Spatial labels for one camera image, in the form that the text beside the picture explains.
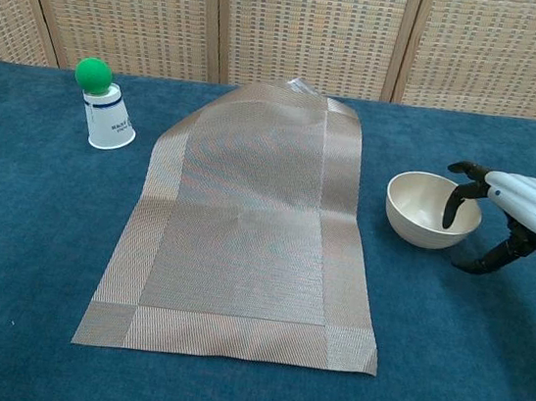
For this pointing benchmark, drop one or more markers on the white bowl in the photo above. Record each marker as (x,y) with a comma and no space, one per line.
(412,229)

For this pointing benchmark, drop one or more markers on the brown woven placemat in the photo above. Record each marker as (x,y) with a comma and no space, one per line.
(244,232)

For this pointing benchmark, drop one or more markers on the clear plastic box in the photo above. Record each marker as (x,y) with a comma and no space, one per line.
(297,84)

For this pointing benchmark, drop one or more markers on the woven folding screen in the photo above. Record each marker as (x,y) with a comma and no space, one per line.
(305,27)

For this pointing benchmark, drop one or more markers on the white paper cup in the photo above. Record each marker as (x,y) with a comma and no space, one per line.
(108,120)

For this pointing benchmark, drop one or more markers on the green ball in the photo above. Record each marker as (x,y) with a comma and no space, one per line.
(93,74)

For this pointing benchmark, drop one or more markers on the blue table cloth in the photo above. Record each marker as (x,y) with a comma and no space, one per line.
(19,252)

